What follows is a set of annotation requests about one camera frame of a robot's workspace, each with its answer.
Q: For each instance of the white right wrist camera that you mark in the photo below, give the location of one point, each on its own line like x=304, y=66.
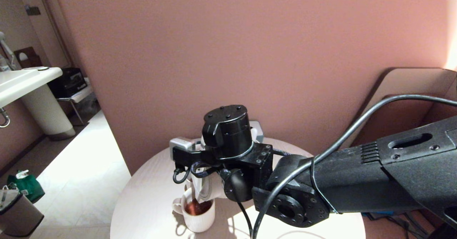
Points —
x=182, y=144

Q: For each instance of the beige leaning board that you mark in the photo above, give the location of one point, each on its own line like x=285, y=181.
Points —
x=410, y=80

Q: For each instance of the green bag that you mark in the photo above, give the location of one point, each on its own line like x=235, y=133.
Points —
x=30, y=189

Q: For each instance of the white electric kettle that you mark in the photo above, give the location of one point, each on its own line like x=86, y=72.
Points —
x=214, y=191

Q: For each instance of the large white ribbed mug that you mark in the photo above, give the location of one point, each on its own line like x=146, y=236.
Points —
x=200, y=224

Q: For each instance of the white ribbed pedestal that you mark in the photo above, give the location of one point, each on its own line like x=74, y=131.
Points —
x=46, y=114

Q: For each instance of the chrome drain pipe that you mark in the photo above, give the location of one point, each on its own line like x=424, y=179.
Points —
x=4, y=115

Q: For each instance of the round dish on counter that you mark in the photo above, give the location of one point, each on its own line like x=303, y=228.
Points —
x=43, y=68

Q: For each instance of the white sink counter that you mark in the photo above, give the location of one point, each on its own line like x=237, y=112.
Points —
x=21, y=85

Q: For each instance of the black box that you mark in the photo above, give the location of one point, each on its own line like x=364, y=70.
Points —
x=69, y=84

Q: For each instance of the beige door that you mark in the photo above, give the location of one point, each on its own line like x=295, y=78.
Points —
x=46, y=35

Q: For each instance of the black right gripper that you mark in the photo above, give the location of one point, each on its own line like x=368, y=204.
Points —
x=228, y=132

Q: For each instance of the brown trash bin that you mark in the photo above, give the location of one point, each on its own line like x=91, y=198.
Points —
x=19, y=217

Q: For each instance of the brown wall tissue holder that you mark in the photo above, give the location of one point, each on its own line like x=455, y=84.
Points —
x=32, y=59

